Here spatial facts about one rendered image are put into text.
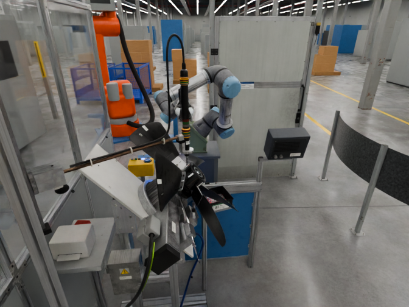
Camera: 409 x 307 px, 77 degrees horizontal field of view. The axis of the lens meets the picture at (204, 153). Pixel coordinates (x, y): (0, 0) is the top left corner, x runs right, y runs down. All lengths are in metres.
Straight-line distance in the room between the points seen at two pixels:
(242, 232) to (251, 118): 1.57
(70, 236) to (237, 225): 1.23
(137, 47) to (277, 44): 6.49
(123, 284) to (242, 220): 1.02
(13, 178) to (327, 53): 13.16
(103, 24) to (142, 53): 4.23
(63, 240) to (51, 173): 0.48
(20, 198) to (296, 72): 2.95
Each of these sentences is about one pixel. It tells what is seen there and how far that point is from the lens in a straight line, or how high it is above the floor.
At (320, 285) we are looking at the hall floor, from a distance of 2.52.
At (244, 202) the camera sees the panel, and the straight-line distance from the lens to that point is 2.02.
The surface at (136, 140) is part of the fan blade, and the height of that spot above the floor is 1.39.
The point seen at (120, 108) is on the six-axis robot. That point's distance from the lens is 5.06.
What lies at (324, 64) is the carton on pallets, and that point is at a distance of 13.59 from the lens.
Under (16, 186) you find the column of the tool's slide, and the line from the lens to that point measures 1.06.
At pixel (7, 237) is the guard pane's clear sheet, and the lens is 1.31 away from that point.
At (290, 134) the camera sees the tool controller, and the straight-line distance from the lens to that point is 1.81.
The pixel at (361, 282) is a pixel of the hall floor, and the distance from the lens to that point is 2.68.
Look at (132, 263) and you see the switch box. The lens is 1.41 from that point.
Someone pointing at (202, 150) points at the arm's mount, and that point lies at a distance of 2.01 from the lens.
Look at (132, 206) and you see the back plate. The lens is 1.22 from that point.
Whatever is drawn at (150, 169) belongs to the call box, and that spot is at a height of 1.04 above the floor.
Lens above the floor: 1.86
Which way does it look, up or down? 25 degrees down
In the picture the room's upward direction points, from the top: straight up
